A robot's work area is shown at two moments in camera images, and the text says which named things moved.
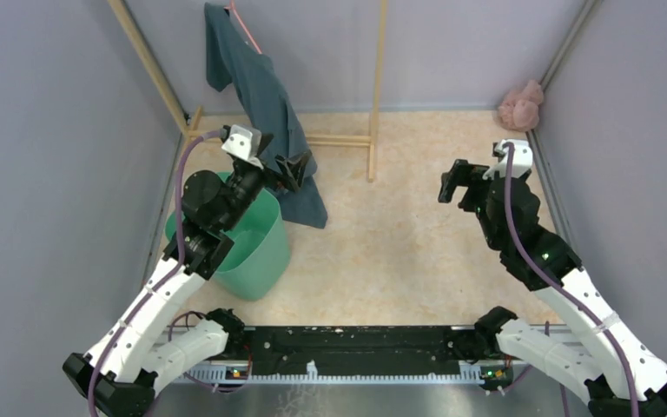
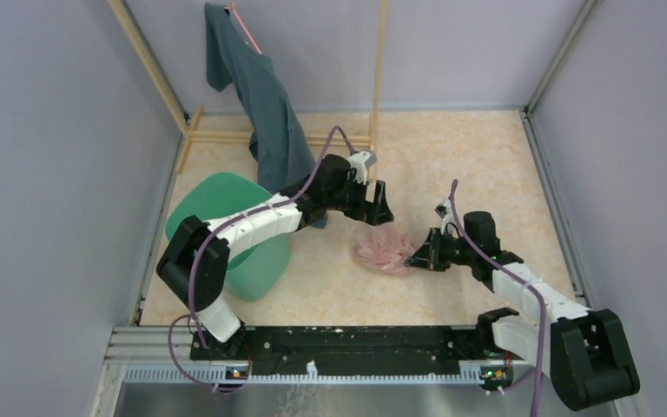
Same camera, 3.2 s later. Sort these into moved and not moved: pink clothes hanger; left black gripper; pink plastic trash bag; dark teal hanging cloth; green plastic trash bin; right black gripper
Moved: pink plastic trash bag; left black gripper; right black gripper
Not moved: green plastic trash bin; pink clothes hanger; dark teal hanging cloth
